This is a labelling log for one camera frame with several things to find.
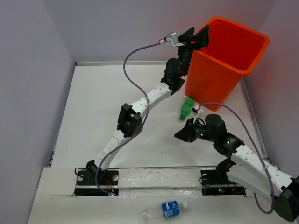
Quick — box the orange plastic bin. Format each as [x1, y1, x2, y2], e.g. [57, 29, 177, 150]
[185, 17, 270, 112]

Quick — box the green plastic bottle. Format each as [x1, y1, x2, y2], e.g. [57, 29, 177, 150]
[179, 96, 195, 121]

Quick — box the blue label water bottle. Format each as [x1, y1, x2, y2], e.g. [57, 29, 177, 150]
[142, 201, 189, 223]

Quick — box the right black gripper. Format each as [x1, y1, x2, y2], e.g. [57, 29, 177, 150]
[173, 118, 216, 142]

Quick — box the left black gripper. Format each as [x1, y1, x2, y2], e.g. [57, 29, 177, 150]
[172, 24, 208, 76]

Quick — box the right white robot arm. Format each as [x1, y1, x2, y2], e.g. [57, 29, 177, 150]
[174, 114, 299, 222]

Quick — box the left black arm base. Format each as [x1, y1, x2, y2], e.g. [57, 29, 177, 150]
[74, 168, 119, 197]

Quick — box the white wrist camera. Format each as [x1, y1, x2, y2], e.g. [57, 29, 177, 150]
[159, 32, 182, 47]
[191, 105, 203, 120]

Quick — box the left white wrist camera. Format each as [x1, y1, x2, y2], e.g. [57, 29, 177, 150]
[159, 32, 182, 47]

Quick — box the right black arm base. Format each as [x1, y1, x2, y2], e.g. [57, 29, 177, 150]
[199, 169, 246, 196]

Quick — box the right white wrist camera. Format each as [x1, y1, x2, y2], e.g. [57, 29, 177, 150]
[191, 105, 203, 120]

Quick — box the white foam block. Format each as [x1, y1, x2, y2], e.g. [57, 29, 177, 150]
[118, 168, 201, 189]

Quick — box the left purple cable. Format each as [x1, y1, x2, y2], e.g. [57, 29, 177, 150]
[94, 43, 164, 196]

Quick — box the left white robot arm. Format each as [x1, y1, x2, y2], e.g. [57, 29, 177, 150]
[85, 25, 210, 187]

